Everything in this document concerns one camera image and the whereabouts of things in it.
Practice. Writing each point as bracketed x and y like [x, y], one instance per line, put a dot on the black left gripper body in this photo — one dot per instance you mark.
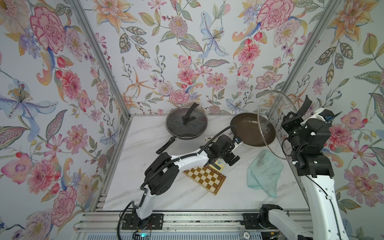
[227, 156]

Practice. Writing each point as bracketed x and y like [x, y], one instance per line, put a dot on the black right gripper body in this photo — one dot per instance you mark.
[303, 117]

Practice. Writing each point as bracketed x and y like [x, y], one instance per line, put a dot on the glass pot lid black handle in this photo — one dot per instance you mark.
[274, 108]

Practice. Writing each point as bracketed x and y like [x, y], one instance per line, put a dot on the light green cloth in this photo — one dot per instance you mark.
[264, 172]

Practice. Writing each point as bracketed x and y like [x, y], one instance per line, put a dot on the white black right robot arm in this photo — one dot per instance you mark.
[307, 139]

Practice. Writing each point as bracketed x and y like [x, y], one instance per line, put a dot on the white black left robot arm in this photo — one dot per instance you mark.
[161, 174]

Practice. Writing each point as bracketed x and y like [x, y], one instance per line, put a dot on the yellow blue calculator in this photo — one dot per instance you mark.
[218, 165]

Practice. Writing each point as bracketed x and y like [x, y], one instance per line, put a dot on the wooden chessboard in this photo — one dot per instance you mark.
[207, 177]

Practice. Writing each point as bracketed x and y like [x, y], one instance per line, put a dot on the brown frying pan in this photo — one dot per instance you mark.
[253, 130]

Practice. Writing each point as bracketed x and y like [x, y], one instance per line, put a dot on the black frying pan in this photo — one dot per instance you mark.
[183, 126]

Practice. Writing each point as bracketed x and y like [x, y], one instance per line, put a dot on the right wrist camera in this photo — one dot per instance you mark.
[324, 115]

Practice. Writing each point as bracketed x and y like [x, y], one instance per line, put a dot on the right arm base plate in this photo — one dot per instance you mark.
[256, 221]

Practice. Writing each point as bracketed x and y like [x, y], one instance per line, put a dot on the aluminium corner frame right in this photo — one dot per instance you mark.
[305, 70]

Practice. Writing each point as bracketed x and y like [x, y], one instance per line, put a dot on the aluminium corner frame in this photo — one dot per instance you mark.
[305, 70]
[103, 63]

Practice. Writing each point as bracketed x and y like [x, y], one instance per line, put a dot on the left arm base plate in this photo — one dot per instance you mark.
[133, 222]

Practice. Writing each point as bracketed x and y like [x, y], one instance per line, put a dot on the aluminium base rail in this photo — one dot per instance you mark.
[176, 225]

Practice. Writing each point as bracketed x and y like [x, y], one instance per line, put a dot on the aluminium corner frame left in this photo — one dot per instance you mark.
[103, 63]

